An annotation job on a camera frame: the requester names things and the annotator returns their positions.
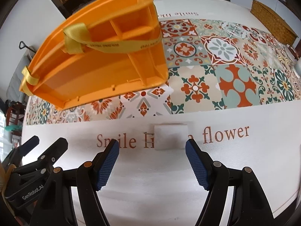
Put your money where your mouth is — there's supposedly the white power adapter cube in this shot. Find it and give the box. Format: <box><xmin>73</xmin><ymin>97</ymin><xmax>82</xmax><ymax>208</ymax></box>
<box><xmin>154</xmin><ymin>124</ymin><xmax>189</xmax><ymax>150</ymax></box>

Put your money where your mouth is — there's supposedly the grey sofa armchair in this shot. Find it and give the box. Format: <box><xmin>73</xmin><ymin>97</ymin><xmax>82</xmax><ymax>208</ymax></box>
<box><xmin>6</xmin><ymin>55</ymin><xmax>30</xmax><ymax>105</ymax></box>

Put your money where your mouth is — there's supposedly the orange plastic storage crate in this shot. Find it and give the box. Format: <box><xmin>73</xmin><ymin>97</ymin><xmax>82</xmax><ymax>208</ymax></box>
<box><xmin>19</xmin><ymin>0</ymin><xmax>168</xmax><ymax>110</ymax></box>

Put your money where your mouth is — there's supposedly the patterned tile table runner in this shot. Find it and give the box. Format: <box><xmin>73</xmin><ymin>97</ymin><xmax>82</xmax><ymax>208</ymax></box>
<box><xmin>26</xmin><ymin>19</ymin><xmax>300</xmax><ymax>125</ymax></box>

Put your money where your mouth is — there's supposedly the white small cup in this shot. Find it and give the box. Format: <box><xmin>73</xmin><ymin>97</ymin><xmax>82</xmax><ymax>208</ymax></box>
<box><xmin>293</xmin><ymin>57</ymin><xmax>301</xmax><ymax>79</ymax></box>

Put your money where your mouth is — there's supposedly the woven wicker tissue box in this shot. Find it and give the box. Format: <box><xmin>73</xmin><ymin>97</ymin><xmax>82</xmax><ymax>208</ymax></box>
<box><xmin>251</xmin><ymin>0</ymin><xmax>298</xmax><ymax>46</ymax></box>

